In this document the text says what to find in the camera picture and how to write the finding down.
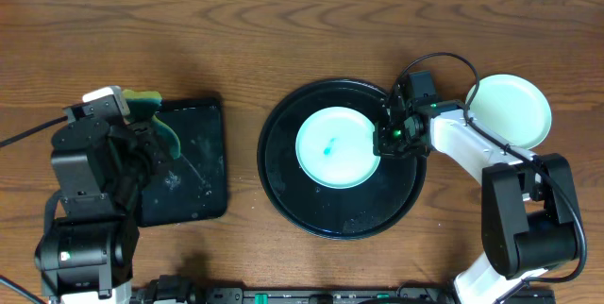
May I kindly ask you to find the green yellow sponge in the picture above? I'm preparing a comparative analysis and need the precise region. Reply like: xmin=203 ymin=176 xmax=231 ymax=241
xmin=123 ymin=90 xmax=181 ymax=160

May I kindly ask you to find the mint green plate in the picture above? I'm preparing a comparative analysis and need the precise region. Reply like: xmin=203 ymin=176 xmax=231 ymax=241
xmin=295 ymin=107 xmax=380 ymax=189
xmin=470 ymin=74 xmax=552 ymax=149

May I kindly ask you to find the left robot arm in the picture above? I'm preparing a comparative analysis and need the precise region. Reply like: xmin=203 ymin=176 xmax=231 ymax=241
xmin=34 ymin=90 xmax=174 ymax=303

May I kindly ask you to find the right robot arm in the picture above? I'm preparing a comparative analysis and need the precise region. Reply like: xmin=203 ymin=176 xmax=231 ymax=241
xmin=374 ymin=71 xmax=587 ymax=303

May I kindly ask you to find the round black tray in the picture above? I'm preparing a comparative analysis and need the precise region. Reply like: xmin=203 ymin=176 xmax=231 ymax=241
xmin=257 ymin=78 xmax=427 ymax=240

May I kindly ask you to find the black rectangular tray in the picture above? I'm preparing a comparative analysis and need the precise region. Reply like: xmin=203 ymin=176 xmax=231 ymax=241
xmin=136 ymin=97 xmax=228 ymax=227

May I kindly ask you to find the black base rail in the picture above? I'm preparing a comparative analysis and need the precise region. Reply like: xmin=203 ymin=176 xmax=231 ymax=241
xmin=129 ymin=274 xmax=557 ymax=304

